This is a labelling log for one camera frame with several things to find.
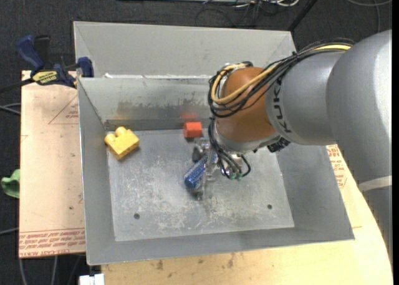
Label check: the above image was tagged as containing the red block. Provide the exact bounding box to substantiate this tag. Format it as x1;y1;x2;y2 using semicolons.
183;121;204;139

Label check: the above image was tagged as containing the grey metal bin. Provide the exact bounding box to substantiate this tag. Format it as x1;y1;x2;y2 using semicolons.
73;21;355;266

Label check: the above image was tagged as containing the blue ribbed cylinder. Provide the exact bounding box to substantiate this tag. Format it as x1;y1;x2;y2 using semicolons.
183;152;219;190

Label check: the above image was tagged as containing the yellow toy brick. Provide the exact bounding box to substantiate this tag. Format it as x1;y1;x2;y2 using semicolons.
104;126;140;161

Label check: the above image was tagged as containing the black cylinder on white bracket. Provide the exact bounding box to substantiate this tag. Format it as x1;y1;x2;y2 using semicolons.
267;137;291;154

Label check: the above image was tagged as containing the brown cardboard board red print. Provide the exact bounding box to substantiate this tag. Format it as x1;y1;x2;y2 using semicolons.
18;70;349;259

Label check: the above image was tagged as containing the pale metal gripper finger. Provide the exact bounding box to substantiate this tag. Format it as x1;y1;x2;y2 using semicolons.
194;168;217;201
191;138;213;163

